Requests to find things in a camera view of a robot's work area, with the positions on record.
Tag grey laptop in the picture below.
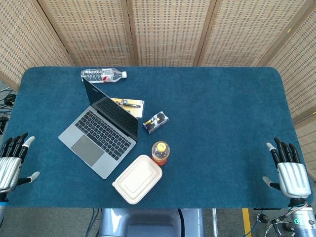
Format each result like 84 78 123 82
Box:
58 78 139 180

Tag white lidded lunch box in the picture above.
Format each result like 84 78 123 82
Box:
112 155 163 205

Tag metal stool ring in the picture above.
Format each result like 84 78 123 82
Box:
264 220 296 237

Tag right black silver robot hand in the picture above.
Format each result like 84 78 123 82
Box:
262 137 312 199

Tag bamboo folding screen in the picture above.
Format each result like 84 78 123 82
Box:
0 0 316 173

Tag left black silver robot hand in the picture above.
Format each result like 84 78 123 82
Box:
0 132 40 196

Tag small blue black box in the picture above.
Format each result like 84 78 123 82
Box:
142 111 170 135

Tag blue cable under table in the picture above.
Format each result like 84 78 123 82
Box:
85 208 102 237

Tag clear plastic water bottle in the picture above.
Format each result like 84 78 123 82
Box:
80 68 128 84

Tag black floor cables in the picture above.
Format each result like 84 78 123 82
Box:
0 87 17 135

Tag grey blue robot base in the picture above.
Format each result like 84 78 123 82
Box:
98 208 205 237

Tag orange iced tea bottle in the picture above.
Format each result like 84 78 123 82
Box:
151 141 170 166

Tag grey table leg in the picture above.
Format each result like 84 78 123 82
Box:
211 208 219 237

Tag yellow razor blister pack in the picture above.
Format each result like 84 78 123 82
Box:
110 97 145 119

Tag blue table cloth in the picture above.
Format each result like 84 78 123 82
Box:
0 66 314 210

